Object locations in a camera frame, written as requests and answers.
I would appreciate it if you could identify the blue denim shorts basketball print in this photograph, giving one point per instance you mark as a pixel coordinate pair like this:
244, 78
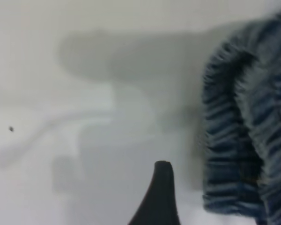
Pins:
248, 117

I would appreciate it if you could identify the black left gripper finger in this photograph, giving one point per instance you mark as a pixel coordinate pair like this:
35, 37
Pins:
161, 199

